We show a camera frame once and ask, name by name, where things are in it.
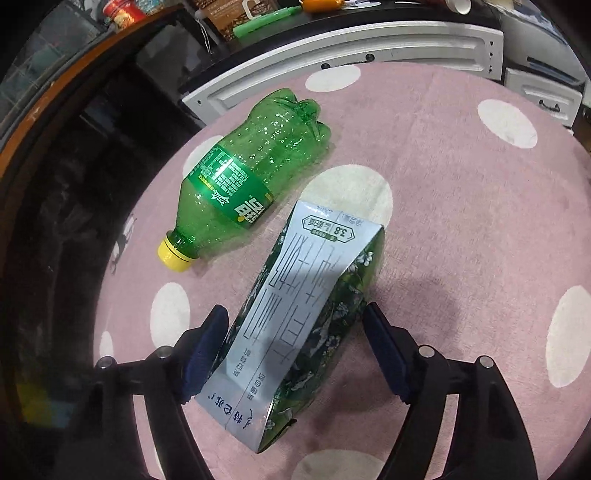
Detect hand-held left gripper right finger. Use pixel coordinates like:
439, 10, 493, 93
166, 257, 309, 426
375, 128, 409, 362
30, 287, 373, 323
362, 302, 539, 480

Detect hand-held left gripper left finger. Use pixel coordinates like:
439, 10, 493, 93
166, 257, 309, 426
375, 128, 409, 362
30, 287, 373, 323
58, 304, 230, 480

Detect green and silver milk carton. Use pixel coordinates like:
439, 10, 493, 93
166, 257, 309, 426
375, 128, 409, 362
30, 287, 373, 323
194, 200, 386, 455

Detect pink polka dot tablecloth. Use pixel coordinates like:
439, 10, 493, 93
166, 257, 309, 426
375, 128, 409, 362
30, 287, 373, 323
92, 62, 591, 480

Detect green plastic bottle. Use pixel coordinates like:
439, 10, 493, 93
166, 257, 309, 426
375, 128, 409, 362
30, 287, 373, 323
157, 88, 332, 272

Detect white lower cabinet drawers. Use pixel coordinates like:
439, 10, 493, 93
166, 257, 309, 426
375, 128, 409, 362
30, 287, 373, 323
503, 67, 586, 125

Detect curved wooden counter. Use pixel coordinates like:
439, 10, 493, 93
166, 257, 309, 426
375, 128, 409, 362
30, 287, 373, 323
0, 0, 195, 185

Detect brown coffee box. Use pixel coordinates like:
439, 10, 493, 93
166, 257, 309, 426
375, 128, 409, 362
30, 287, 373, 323
191, 0, 273, 41

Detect green marker pen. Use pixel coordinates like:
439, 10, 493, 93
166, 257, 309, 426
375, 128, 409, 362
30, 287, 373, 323
232, 6, 303, 38

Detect red snack cup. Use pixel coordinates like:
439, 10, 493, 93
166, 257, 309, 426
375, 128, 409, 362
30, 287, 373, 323
102, 0, 145, 27

